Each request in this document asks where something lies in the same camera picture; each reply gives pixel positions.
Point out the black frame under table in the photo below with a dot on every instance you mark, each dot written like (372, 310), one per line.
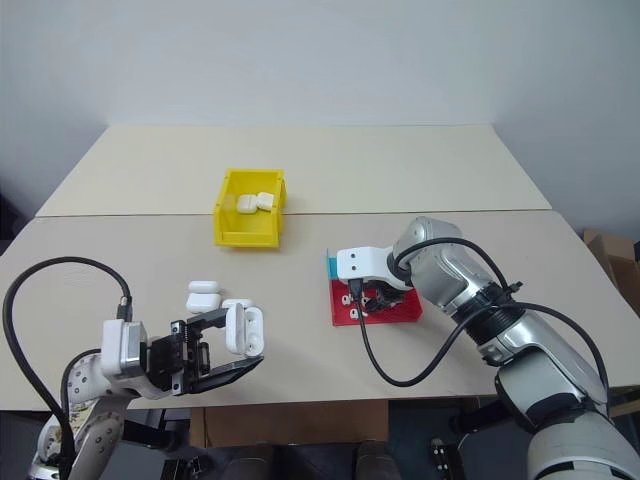
(155, 427)

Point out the white earbud case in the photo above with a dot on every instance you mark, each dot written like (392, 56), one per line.
(239, 331)
(264, 200)
(204, 286)
(202, 301)
(246, 203)

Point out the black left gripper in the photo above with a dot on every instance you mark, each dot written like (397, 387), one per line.
(172, 357)

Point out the red flat tray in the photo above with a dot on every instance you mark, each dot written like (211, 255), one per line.
(400, 312)

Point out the closed white earbud case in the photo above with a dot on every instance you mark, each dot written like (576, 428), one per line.
(204, 286)
(264, 200)
(246, 203)
(202, 301)

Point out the teal plastic upright piece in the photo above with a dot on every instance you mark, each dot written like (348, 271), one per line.
(331, 265)

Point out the yellow plastic bin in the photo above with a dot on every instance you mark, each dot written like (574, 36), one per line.
(227, 235)

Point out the black bar with white dots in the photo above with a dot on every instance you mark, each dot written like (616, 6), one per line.
(440, 457)

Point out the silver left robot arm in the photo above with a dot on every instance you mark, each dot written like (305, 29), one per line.
(102, 435)

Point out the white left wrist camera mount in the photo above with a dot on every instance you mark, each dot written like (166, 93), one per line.
(116, 350)

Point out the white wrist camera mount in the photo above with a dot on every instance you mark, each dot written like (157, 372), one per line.
(116, 350)
(362, 260)

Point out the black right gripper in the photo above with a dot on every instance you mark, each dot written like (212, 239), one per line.
(392, 291)

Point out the brown cardboard box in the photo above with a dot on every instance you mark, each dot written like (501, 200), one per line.
(295, 422)
(610, 265)

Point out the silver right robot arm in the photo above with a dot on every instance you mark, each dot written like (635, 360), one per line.
(540, 360)

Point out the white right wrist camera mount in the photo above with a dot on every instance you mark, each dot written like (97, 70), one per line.
(362, 260)

